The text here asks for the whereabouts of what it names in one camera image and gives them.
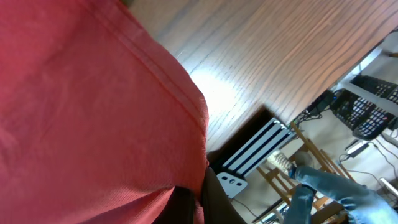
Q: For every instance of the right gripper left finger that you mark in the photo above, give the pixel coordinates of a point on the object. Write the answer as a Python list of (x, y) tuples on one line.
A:
[(180, 208)]

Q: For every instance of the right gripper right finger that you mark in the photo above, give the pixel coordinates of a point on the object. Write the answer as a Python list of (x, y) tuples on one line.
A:
[(216, 205)]

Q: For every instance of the red printed t-shirt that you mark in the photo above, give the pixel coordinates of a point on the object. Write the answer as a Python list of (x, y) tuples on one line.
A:
[(99, 123)]

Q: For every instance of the wooden chair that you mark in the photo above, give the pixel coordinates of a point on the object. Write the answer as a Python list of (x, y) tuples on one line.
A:
[(345, 193)]

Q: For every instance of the person in blue jeans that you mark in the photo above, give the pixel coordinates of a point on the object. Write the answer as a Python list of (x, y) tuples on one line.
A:
[(375, 208)]

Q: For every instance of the black mesh basket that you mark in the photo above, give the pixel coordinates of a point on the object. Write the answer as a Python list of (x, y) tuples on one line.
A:
[(365, 119)]

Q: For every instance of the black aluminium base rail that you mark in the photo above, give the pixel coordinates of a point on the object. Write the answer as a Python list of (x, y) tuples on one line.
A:
[(247, 149)]

